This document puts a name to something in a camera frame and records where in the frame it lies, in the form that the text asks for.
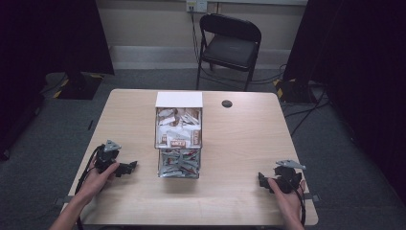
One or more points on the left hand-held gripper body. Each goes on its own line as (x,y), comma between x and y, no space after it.
(107,156)

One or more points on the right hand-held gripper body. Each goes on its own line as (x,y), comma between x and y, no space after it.
(287,175)

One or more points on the person's right hand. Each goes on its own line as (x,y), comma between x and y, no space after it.
(288,204)

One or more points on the person's left hand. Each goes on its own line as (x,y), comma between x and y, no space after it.
(94,185)

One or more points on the grey table clamp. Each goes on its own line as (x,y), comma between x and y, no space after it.
(62,200)
(311,197)

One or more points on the small black stick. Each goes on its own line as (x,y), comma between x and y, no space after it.
(90,124)

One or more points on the clear box with white lid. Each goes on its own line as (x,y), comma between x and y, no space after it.
(178,134)

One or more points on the pile of brown white packets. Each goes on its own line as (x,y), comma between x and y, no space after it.
(178,131)

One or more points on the black stand base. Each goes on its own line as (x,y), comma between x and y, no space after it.
(295,91)
(78,84)

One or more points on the black table grommet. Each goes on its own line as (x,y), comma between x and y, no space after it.
(227,103)

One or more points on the black curtain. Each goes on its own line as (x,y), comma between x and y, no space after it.
(48,38)
(357,64)

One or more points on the black folding chair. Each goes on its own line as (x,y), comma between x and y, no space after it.
(231,48)

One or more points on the white wall outlet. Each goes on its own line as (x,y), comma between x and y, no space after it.
(196,5)

